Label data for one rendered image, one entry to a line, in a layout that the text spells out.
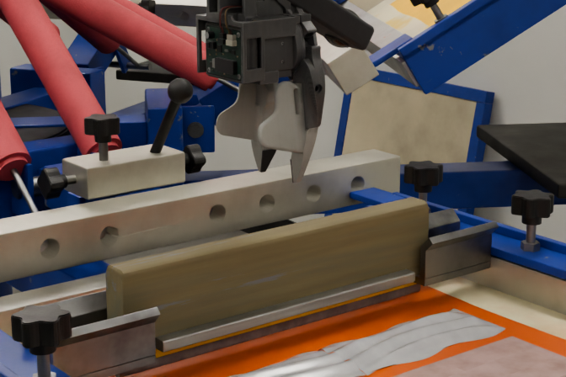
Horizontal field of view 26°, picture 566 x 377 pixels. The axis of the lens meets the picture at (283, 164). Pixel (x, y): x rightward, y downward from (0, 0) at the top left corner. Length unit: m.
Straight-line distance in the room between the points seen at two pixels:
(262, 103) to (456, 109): 2.60
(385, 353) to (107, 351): 0.26
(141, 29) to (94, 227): 0.53
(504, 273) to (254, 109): 0.34
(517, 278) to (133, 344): 0.44
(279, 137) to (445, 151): 2.67
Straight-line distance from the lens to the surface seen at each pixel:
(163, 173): 1.36
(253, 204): 1.38
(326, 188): 1.44
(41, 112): 1.93
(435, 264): 1.25
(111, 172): 1.33
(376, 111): 3.95
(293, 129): 1.08
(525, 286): 1.28
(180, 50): 1.74
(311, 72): 1.06
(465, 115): 3.68
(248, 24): 1.03
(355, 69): 1.57
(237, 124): 1.12
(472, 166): 1.94
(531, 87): 3.57
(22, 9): 1.66
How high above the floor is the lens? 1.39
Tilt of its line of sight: 14 degrees down
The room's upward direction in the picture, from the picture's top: straight up
